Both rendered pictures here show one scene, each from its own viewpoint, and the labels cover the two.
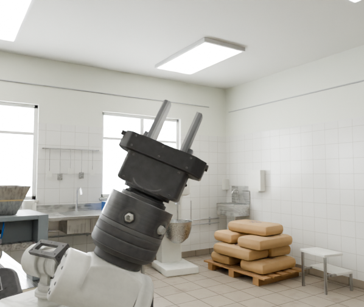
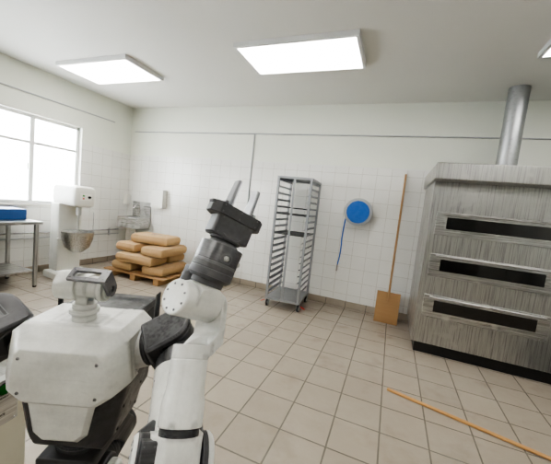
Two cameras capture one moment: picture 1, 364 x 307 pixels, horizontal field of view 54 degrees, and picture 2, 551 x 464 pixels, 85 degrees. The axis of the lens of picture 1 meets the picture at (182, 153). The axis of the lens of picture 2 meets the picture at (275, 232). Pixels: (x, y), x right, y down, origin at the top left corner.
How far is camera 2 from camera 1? 0.34 m
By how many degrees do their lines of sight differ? 38
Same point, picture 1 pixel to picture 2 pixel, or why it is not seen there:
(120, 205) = (220, 251)
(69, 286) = (191, 304)
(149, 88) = (44, 84)
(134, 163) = (224, 223)
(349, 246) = not seen: hidden behind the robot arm
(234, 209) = (135, 223)
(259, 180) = (161, 199)
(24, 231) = not seen: outside the picture
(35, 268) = (73, 292)
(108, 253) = (209, 281)
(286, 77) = (193, 113)
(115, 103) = not seen: outside the picture
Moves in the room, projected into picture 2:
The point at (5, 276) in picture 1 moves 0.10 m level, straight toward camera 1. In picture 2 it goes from (5, 301) to (25, 311)
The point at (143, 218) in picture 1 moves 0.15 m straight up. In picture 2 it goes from (234, 259) to (241, 181)
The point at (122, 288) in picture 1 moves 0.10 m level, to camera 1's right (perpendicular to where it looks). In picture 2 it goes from (216, 301) to (259, 296)
